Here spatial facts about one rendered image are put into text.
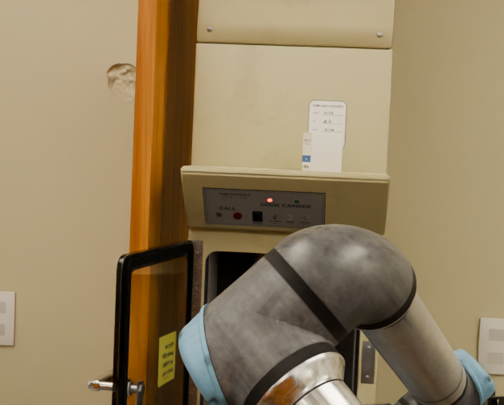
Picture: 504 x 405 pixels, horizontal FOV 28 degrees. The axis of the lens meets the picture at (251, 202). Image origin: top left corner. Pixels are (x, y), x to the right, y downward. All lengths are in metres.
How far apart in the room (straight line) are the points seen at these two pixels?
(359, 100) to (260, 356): 0.77
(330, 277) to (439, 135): 1.14
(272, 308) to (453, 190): 1.16
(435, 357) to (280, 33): 0.67
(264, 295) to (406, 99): 1.16
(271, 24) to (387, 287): 0.74
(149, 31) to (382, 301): 0.72
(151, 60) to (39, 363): 0.86
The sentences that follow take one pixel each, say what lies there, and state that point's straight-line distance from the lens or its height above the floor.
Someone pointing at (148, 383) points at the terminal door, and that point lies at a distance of 1.51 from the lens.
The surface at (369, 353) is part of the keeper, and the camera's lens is 1.68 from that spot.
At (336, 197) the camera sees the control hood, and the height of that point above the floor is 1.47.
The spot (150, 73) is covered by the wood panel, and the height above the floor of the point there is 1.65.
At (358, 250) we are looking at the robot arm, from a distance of 1.00.
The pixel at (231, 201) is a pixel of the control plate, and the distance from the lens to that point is 1.58.
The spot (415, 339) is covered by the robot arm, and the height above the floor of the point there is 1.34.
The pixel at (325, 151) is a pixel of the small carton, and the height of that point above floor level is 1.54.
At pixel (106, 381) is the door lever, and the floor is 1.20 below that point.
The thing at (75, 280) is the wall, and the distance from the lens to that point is 2.17.
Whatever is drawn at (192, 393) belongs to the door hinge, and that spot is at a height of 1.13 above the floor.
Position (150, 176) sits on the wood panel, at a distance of 1.59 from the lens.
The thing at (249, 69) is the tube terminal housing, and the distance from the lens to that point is 1.66.
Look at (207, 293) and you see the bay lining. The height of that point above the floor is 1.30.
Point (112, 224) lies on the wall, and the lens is 2.13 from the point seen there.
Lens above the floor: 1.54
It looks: 3 degrees down
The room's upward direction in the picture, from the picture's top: 2 degrees clockwise
